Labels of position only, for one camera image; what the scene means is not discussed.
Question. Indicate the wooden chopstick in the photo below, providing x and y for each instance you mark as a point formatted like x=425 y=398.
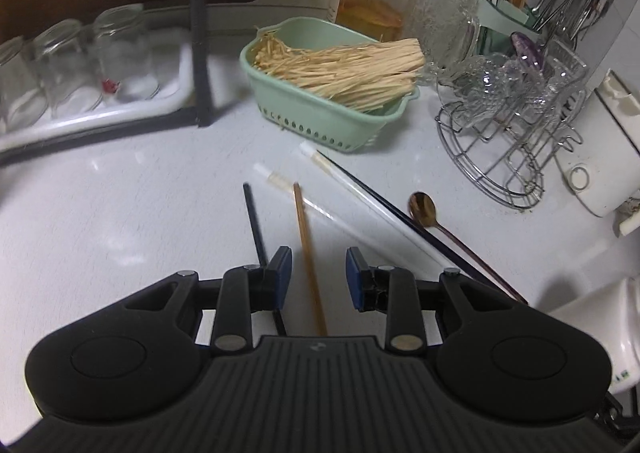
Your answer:
x=306 y=243

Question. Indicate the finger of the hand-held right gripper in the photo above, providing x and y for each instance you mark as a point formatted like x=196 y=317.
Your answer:
x=625 y=418

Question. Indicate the white chopstick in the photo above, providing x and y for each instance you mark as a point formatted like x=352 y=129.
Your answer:
x=272 y=178
x=360 y=193

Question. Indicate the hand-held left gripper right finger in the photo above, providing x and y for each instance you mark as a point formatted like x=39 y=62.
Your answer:
x=355 y=278

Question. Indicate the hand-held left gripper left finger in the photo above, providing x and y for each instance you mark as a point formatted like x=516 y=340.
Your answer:
x=282 y=278

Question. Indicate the purple glass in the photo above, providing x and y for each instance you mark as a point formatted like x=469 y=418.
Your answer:
x=527 y=50

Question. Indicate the bundle of bamboo skewers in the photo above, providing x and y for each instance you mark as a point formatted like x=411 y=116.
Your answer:
x=350 y=73

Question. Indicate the white plastic tray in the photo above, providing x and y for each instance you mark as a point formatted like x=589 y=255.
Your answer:
x=170 y=83

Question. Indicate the white electric cooking pot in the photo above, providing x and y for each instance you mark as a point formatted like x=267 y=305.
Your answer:
x=600 y=158

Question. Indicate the green utensil holder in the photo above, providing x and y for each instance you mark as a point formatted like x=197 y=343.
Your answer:
x=500 y=15

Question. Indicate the floral ceramic cup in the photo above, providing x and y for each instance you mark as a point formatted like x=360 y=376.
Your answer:
x=631 y=225

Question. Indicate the white bowl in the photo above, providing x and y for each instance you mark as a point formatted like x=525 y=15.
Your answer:
x=600 y=323

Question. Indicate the green plastic basket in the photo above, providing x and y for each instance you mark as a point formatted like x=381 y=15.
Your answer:
x=320 y=125

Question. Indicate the black chopstick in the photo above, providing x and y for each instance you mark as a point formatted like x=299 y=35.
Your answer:
x=254 y=218
x=380 y=198

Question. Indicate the textured glass pitcher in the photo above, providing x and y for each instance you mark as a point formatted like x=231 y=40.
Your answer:
x=440 y=8

